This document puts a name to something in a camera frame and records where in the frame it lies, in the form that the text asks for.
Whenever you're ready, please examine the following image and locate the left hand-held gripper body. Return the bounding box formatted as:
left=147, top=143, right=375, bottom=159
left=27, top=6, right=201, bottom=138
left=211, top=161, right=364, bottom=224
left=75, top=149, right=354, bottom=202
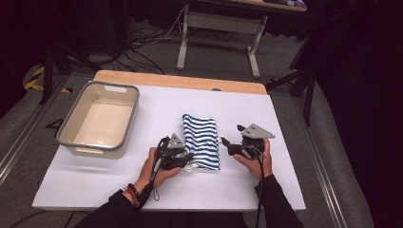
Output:
left=156, top=132, right=192, bottom=170

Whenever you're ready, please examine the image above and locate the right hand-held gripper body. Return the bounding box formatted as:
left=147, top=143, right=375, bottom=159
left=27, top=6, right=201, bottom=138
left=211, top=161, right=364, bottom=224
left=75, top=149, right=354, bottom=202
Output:
left=229, top=123, right=276, bottom=160

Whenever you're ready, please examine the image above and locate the blue white striped shirt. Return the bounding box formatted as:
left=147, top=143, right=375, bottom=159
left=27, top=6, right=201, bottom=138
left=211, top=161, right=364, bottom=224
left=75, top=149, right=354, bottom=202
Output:
left=182, top=113, right=222, bottom=174

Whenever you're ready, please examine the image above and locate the beige plastic basket grey rim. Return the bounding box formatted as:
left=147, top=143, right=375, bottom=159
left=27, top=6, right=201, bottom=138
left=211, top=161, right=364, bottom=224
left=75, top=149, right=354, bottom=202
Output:
left=56, top=80, right=141, bottom=160

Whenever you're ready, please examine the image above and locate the person's right hand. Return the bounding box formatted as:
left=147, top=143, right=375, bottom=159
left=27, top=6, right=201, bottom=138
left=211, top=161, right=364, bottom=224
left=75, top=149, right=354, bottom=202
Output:
left=233, top=138, right=274, bottom=182

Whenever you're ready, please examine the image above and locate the person's left hand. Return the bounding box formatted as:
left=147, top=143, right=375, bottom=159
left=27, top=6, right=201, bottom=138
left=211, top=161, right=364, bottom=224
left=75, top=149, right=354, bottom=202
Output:
left=134, top=146, right=182, bottom=199

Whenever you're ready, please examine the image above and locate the black metal stand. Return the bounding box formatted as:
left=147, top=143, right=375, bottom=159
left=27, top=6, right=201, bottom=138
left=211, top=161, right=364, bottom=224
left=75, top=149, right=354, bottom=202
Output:
left=265, top=28, right=317, bottom=126

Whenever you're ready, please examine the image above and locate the white table mat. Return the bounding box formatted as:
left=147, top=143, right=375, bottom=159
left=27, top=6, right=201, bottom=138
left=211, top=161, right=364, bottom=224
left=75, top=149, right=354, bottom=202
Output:
left=31, top=85, right=307, bottom=212

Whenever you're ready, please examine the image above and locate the white-legged wooden desk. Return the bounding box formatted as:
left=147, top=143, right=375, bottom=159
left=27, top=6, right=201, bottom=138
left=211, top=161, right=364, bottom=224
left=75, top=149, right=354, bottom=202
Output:
left=176, top=0, right=308, bottom=79

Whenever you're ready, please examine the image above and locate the dark curtain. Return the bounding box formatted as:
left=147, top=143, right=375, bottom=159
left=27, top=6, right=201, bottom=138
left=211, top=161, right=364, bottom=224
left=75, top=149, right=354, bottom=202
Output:
left=297, top=0, right=403, bottom=228
left=0, top=0, right=55, bottom=117

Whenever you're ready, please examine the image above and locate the colourful item on desk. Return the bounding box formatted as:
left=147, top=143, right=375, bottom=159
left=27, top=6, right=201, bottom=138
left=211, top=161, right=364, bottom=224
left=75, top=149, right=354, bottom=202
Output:
left=262, top=0, right=308, bottom=9

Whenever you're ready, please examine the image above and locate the black tripod stand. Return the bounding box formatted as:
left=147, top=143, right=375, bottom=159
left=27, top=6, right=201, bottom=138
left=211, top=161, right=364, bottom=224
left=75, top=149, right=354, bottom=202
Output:
left=39, top=0, right=103, bottom=105

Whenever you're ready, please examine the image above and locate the yellow black hazard tape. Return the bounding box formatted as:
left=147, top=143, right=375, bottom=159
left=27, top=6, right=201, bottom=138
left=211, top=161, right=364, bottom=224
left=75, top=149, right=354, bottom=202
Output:
left=24, top=66, right=72, bottom=94

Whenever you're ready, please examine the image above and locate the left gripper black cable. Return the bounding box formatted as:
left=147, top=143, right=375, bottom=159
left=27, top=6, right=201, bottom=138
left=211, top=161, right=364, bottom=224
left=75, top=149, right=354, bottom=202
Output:
left=139, top=137, right=169, bottom=208

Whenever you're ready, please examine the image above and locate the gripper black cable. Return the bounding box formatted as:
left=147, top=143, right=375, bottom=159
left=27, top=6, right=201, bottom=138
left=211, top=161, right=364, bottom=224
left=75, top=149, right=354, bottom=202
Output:
left=250, top=144, right=266, bottom=228
left=139, top=137, right=169, bottom=208

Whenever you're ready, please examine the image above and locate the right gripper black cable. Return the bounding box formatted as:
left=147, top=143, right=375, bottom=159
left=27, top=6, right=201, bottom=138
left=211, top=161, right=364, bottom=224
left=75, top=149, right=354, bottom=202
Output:
left=250, top=144, right=266, bottom=228

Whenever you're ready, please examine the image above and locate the black bead bracelet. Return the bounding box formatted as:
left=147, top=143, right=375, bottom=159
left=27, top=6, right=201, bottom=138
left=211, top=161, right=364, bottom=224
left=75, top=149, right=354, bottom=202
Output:
left=126, top=182, right=143, bottom=203

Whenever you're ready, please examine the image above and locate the metal floor rail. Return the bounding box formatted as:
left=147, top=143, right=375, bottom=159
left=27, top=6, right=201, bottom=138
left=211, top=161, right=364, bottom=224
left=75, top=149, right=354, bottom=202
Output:
left=0, top=74, right=69, bottom=186
left=291, top=94, right=350, bottom=228

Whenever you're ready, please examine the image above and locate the black floor cable bundle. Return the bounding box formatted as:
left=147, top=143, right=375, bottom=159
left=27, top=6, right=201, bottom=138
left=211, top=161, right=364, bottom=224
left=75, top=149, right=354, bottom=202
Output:
left=94, top=18, right=179, bottom=75

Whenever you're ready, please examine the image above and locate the white floor cable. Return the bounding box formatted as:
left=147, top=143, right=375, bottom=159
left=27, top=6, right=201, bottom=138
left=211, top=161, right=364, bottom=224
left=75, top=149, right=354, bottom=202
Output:
left=163, top=6, right=187, bottom=41

